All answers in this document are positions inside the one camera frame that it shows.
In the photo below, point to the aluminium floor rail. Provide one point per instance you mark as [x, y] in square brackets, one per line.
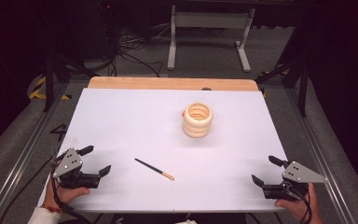
[24, 155]
[320, 155]

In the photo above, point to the white metal stand frame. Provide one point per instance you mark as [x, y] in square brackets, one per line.
[209, 20]

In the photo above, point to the black tripod stand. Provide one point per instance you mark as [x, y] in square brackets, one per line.
[303, 81]
[49, 81]

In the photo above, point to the person's left hand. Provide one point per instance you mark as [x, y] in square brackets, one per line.
[63, 193]

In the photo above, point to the yellow and black floor tape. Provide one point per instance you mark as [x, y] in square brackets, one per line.
[38, 90]

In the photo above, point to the cream ribbed cup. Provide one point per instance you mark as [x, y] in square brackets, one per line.
[197, 126]

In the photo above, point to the white table sheet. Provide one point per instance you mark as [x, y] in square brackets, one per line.
[174, 149]

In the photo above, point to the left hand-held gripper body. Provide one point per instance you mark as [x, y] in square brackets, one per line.
[71, 165]

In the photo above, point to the black chopstick with gold tip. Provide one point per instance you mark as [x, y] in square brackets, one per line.
[154, 169]

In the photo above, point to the person's right hand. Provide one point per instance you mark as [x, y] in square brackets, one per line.
[298, 207]

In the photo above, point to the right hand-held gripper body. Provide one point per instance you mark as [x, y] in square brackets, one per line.
[295, 177]

